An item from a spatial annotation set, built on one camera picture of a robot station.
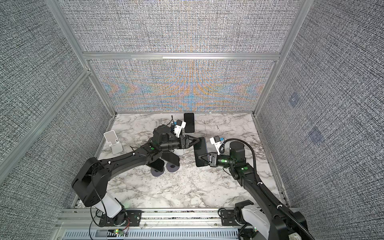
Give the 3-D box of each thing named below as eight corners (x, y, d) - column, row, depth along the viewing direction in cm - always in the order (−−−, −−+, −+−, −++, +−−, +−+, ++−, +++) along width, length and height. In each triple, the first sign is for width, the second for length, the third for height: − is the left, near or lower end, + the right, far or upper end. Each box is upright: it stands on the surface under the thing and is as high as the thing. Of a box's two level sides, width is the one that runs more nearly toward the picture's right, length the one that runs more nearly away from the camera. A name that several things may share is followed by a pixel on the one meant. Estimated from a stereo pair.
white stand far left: (116, 154, 99) (109, 145, 90) (110, 143, 104) (103, 133, 96) (124, 150, 101) (118, 140, 92) (118, 139, 107) (112, 129, 98)
